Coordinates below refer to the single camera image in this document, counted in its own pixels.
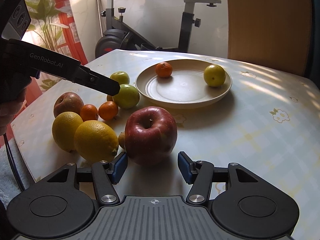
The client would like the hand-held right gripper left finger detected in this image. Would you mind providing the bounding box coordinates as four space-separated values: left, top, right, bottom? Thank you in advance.
42 152 128 205

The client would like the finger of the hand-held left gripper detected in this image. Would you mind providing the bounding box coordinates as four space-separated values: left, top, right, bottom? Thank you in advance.
72 64 121 96

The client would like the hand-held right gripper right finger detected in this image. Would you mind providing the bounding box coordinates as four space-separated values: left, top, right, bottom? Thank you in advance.
177 151 265 205

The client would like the green apple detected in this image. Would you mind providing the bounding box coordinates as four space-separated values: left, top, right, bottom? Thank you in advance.
110 71 130 85
112 84 140 109

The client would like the orange tangerine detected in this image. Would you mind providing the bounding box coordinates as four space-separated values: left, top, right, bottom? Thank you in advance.
80 104 99 121
98 101 119 121
156 62 173 78

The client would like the yellow lemon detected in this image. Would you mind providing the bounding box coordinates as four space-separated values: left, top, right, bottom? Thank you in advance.
52 111 84 153
74 120 119 163

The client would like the large dark red apple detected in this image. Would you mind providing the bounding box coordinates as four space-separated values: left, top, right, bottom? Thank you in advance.
124 106 178 166

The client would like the dull reddish brown apple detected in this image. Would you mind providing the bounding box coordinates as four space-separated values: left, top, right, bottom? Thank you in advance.
53 92 85 118

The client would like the cream round plate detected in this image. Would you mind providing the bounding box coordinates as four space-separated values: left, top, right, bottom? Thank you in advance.
135 59 232 109

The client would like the person's left hand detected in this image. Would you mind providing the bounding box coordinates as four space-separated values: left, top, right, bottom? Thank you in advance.
0 90 27 135

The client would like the black exercise bike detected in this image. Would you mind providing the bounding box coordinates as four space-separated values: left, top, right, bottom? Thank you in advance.
69 0 222 58

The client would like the white fluffy towel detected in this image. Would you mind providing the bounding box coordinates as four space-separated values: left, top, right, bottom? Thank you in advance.
0 140 38 203

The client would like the wooden chair back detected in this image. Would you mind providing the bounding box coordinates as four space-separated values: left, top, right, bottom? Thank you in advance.
225 0 313 77

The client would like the metal wall pipe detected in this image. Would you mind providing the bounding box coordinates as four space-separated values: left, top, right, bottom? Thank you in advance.
96 0 103 37

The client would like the black cable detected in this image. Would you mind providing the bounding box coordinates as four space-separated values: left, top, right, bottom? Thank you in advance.
2 132 25 192

